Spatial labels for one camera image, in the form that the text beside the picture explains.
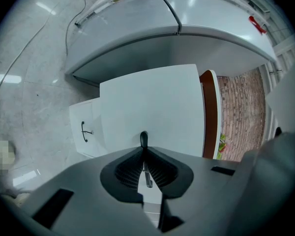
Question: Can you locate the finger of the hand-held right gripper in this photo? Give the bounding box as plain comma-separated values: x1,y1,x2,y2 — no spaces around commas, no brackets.
240,128,295,231

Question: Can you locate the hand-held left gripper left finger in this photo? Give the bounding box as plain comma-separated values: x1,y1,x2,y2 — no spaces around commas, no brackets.
21,146,161,236

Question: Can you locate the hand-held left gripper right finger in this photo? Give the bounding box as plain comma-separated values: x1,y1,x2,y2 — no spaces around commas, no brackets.
145,147,245,236

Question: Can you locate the white desk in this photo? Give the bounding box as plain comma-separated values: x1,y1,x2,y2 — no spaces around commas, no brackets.
68,64,222,161

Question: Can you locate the red paper decoration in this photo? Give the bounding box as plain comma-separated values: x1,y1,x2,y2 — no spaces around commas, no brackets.
248,15,268,35

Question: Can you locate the grey refrigerator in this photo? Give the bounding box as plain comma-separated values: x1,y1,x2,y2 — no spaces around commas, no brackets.
64,0,279,85

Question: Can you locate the white floor cable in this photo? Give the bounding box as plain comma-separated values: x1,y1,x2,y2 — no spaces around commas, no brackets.
0,0,72,113

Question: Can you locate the black floor cable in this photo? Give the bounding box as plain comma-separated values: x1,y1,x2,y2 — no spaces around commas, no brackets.
65,0,87,56

